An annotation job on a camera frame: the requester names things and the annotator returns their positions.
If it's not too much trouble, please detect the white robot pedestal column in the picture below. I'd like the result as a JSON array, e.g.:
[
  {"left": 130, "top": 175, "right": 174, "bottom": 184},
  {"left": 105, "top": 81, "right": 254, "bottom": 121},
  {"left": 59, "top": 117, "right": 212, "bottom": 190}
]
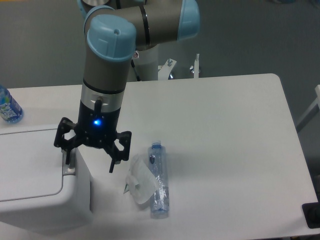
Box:
[{"left": 127, "top": 45, "right": 159, "bottom": 82}]

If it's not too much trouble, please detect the black cable on pedestal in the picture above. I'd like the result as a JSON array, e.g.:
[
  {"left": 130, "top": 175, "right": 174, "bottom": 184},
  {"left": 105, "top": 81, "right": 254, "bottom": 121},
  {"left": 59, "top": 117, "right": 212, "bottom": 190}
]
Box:
[{"left": 130, "top": 58, "right": 141, "bottom": 82}]

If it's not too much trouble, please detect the crumpled white plastic wrapper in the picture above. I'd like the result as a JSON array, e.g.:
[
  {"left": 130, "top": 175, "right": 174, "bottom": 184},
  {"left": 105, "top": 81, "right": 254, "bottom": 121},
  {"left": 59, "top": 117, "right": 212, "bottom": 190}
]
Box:
[{"left": 123, "top": 154, "right": 160, "bottom": 205}]

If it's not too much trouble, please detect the blue labelled water bottle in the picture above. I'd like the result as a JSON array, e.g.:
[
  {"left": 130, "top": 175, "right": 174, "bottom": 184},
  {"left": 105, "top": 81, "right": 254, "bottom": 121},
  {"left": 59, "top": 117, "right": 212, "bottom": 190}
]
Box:
[{"left": 0, "top": 85, "right": 24, "bottom": 124}]

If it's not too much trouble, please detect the black clamp at table edge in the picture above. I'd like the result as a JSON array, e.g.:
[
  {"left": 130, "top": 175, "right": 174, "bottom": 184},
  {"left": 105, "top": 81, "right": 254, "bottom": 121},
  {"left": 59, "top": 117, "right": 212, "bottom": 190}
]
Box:
[{"left": 302, "top": 202, "right": 320, "bottom": 229}]

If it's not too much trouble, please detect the white plastic trash can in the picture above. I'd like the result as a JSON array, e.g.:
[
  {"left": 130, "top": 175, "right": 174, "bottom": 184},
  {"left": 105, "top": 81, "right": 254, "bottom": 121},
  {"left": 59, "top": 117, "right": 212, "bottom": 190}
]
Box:
[{"left": 0, "top": 125, "right": 94, "bottom": 234}]

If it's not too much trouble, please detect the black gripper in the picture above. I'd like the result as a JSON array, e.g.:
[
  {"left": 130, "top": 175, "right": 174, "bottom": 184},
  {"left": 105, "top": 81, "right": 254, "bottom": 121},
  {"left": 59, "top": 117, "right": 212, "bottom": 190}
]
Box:
[{"left": 53, "top": 102, "right": 132, "bottom": 173}]

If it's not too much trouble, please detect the white metal leg at right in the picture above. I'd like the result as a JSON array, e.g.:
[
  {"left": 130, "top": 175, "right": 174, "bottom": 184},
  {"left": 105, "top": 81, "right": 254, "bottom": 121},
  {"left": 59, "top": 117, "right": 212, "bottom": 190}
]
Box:
[{"left": 295, "top": 84, "right": 320, "bottom": 133}]

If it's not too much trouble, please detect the clear empty plastic bottle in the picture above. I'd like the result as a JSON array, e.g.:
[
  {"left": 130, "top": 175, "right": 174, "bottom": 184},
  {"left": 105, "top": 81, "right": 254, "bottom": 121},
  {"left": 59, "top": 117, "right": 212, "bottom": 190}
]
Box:
[{"left": 147, "top": 140, "right": 170, "bottom": 219}]

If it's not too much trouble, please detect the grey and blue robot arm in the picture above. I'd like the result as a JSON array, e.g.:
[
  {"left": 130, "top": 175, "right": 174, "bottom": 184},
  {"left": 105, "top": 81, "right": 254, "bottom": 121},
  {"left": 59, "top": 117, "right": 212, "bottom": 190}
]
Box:
[{"left": 54, "top": 0, "right": 200, "bottom": 167}]

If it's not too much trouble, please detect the white metal base frame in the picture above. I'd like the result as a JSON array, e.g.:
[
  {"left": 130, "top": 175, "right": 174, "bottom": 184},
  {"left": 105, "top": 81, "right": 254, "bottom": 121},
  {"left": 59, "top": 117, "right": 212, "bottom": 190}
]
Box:
[{"left": 157, "top": 53, "right": 202, "bottom": 81}]

